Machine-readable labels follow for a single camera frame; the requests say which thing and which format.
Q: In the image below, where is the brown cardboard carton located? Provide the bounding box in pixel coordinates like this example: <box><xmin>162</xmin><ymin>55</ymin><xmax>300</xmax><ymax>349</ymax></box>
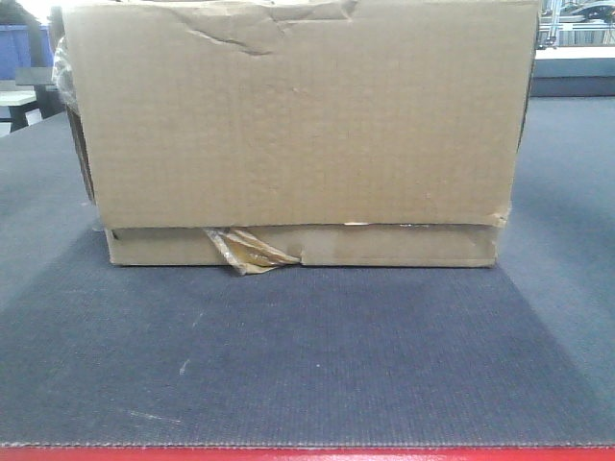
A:
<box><xmin>62</xmin><ymin>1</ymin><xmax>539</xmax><ymax>275</ymax></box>

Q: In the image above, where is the blue bin far background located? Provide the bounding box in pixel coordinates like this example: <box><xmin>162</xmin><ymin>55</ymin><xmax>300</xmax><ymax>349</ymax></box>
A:
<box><xmin>0</xmin><ymin>25</ymin><xmax>54</xmax><ymax>80</ymax></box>

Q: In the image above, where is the red conveyor frame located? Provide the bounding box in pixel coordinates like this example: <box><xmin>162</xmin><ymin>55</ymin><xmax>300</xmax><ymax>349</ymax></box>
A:
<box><xmin>1</xmin><ymin>447</ymin><xmax>614</xmax><ymax>461</ymax></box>

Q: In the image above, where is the dark grey conveyor belt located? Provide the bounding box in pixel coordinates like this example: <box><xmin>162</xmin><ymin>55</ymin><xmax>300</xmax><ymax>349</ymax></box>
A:
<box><xmin>1</xmin><ymin>98</ymin><xmax>614</xmax><ymax>447</ymax></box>

